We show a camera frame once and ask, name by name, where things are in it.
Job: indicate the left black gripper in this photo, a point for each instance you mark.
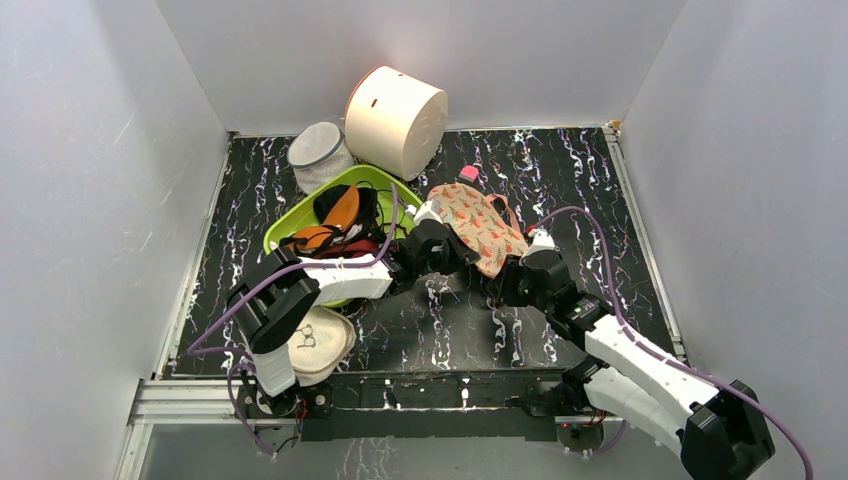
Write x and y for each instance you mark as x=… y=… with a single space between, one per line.
x=460 y=255

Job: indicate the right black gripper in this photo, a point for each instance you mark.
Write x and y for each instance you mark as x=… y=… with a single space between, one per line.
x=510 y=283

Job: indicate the floral mesh laundry bag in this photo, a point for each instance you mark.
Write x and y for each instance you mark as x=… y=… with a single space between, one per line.
x=483 y=222

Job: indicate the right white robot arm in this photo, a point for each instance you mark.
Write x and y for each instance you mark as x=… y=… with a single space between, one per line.
x=715 y=434

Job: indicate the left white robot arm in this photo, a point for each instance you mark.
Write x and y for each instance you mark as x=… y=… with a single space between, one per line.
x=271 y=303

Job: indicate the maroon bra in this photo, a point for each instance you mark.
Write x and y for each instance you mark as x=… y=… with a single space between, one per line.
x=354 y=249

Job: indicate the orange black bra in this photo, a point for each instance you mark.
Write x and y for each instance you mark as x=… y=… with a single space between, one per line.
x=344 y=213

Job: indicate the cream round mesh laundry bag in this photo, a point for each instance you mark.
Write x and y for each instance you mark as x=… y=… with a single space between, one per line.
x=320 y=343

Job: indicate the white mesh cylindrical laundry bag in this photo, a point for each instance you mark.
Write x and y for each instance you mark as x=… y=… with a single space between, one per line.
x=318 y=154

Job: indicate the pink small block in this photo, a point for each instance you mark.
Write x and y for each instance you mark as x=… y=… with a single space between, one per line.
x=468 y=175

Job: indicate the white cylindrical container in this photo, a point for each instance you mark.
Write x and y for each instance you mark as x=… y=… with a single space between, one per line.
x=395 y=122

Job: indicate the green plastic bin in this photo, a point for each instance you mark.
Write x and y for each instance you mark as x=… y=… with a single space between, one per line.
x=395 y=205

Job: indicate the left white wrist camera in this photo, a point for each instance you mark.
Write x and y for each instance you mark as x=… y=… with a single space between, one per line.
x=429 y=210

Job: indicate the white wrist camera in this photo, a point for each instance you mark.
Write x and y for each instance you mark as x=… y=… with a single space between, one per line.
x=539 y=240
x=429 y=210

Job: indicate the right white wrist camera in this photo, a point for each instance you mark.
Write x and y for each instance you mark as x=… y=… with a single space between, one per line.
x=539 y=240

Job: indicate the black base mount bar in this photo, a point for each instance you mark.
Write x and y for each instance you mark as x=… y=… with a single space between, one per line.
x=529 y=404

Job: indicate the aluminium frame rail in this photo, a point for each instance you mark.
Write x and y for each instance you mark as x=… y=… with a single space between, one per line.
x=197 y=402

